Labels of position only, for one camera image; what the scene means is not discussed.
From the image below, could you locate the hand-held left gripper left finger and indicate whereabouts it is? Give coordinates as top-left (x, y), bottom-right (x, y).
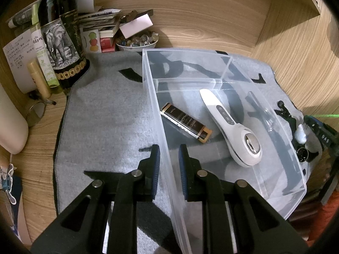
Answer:
top-left (30, 144), bottom-right (161, 254)

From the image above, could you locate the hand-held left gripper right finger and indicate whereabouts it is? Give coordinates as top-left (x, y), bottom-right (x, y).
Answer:
top-left (178, 144), bottom-right (310, 254)

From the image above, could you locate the white charger plug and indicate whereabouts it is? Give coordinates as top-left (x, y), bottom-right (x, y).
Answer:
top-left (294, 124), bottom-right (308, 145)

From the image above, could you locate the black round metal cap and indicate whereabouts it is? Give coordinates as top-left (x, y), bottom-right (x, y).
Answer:
top-left (295, 147), bottom-right (320, 163)

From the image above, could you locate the bunch of black keys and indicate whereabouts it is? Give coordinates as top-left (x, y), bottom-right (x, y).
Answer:
top-left (274, 101), bottom-right (297, 127)

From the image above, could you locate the clear plastic storage box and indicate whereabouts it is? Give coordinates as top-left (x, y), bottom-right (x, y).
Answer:
top-left (142, 48), bottom-right (307, 253)

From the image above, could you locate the black and gold tube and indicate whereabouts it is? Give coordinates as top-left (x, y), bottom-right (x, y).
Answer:
top-left (160, 102), bottom-right (213, 144)

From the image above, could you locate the white handheld massager device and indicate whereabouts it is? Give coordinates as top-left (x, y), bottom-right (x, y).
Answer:
top-left (199, 88), bottom-right (263, 168)

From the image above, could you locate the grey mat with black pattern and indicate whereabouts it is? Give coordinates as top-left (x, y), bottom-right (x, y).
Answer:
top-left (53, 49), bottom-right (321, 254)

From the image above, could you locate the orange red cloth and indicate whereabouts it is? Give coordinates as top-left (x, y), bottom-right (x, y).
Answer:
top-left (310, 198), bottom-right (338, 241)

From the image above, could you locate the white bowl of beads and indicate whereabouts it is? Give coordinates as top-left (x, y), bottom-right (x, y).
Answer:
top-left (115, 30), bottom-right (159, 52)

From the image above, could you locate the dark pen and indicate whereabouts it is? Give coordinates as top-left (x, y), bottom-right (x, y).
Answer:
top-left (29, 92), bottom-right (56, 105)

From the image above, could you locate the red small box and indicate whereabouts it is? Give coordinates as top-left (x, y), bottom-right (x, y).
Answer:
top-left (100, 36), bottom-right (117, 53)

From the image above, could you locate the fruit printed box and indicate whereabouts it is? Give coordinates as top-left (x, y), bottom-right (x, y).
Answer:
top-left (81, 29), bottom-right (102, 53)

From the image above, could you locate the white and pink card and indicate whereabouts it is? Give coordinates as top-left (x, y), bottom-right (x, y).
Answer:
top-left (119, 14), bottom-right (154, 39)

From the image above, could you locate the beige lip balm tube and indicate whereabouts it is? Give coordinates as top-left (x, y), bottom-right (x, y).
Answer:
top-left (27, 59), bottom-right (52, 99)

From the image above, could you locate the green spray bottle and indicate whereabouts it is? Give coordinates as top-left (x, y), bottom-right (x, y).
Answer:
top-left (30, 4), bottom-right (60, 94)

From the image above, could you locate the beige mug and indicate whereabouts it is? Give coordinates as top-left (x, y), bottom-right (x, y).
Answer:
top-left (0, 85), bottom-right (29, 155)

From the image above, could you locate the dark flat object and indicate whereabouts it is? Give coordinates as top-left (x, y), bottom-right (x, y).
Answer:
top-left (122, 9), bottom-right (154, 23)

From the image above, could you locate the dark wine bottle elephant label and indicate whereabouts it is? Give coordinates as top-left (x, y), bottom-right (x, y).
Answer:
top-left (37, 0), bottom-right (90, 96)

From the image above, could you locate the stack of booklets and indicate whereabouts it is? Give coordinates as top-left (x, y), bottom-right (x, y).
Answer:
top-left (78, 8), bottom-right (122, 36)

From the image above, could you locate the wooden desk hutch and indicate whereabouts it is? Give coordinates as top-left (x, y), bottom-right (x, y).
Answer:
top-left (0, 0), bottom-right (339, 127)

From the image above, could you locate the white handwritten paper note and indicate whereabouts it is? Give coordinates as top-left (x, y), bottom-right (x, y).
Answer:
top-left (3, 29), bottom-right (38, 94)

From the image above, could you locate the white folded paper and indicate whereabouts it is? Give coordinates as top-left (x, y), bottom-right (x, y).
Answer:
top-left (75, 0), bottom-right (96, 14)

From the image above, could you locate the rolled printed paper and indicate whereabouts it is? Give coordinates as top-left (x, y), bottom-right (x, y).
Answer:
top-left (7, 8), bottom-right (40, 28)

